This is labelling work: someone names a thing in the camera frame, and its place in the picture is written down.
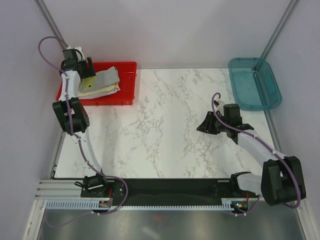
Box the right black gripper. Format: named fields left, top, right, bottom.
left=196, top=111, right=230, bottom=135

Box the grey white towel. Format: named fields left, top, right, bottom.
left=79, top=66, right=120, bottom=93

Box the pale yellow patterned towel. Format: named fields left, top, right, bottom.
left=78, top=83, right=121, bottom=100

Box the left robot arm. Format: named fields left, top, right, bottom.
left=52, top=46, right=110, bottom=197

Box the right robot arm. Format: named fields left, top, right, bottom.
left=196, top=101, right=307, bottom=208

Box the red plastic tray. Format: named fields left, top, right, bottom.
left=56, top=61, right=138, bottom=107

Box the teal plastic basket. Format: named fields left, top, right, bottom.
left=228, top=57, right=282, bottom=112

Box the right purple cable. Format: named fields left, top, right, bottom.
left=211, top=92, right=302, bottom=210

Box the purple cable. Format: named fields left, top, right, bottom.
left=211, top=92, right=302, bottom=210
left=37, top=36, right=130, bottom=216

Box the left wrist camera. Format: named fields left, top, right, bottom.
left=66, top=46, right=86, bottom=62

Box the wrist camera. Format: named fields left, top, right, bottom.
left=213, top=99, right=225, bottom=115
left=66, top=46, right=86, bottom=62

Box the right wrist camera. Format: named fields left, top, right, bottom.
left=213, top=99, right=225, bottom=115

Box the left aluminium frame post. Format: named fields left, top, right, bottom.
left=34, top=0, right=77, bottom=66

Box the aluminium frame post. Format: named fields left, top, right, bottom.
left=260, top=0, right=300, bottom=60
left=34, top=0, right=77, bottom=66

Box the white slotted cable duct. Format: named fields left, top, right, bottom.
left=45, top=198, right=248, bottom=210

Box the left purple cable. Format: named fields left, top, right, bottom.
left=37, top=36, right=130, bottom=216

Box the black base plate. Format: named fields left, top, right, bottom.
left=80, top=178, right=257, bottom=208

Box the right aluminium frame post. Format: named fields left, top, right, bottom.
left=260, top=0, right=300, bottom=60

